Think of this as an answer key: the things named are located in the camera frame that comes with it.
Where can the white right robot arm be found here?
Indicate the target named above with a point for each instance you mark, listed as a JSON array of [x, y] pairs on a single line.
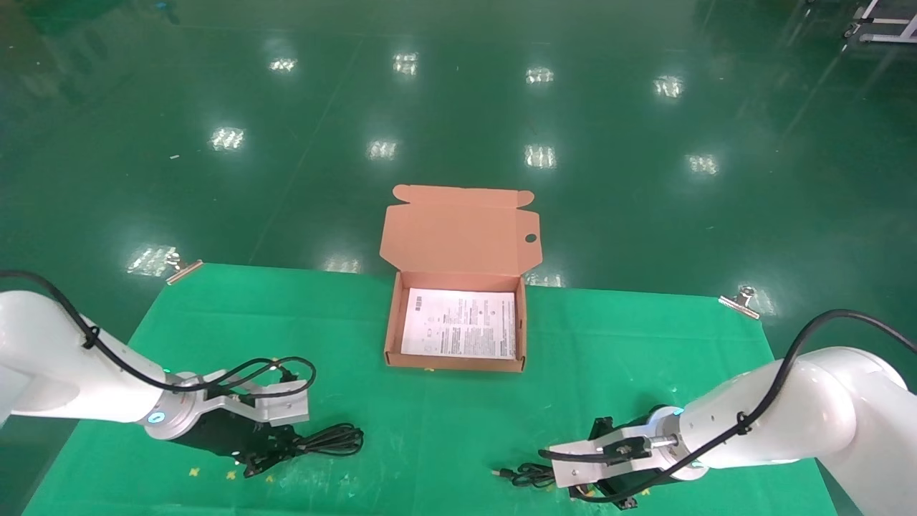
[[824, 416]]

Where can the white printed instruction sheet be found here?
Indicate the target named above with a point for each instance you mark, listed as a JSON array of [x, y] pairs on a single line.
[[458, 322]]

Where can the green tablecloth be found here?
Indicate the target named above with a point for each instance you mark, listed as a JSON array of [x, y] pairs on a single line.
[[444, 430]]

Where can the brown cardboard box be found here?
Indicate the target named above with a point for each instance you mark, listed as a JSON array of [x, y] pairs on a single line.
[[458, 229]]

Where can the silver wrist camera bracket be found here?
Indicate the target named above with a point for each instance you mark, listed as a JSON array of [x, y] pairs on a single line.
[[283, 411], [580, 469]]

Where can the silver binder clip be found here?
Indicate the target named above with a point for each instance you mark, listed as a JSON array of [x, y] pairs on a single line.
[[185, 271], [738, 304]]

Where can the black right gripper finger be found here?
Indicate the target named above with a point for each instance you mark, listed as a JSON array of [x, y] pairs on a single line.
[[600, 430], [609, 496]]

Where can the white wheeled frame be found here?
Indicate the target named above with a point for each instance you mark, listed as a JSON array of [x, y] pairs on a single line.
[[888, 39]]

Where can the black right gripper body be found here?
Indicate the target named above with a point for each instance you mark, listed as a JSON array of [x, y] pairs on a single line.
[[663, 476]]

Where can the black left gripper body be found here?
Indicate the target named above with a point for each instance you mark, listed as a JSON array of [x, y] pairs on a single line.
[[222, 433]]

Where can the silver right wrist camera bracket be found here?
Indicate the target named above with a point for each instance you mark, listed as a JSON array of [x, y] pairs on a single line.
[[580, 469]]

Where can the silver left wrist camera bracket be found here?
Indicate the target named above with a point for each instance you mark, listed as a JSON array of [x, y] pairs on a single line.
[[283, 411]]

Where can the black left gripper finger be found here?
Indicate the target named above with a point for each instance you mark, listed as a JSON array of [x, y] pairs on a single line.
[[254, 464], [286, 441]]

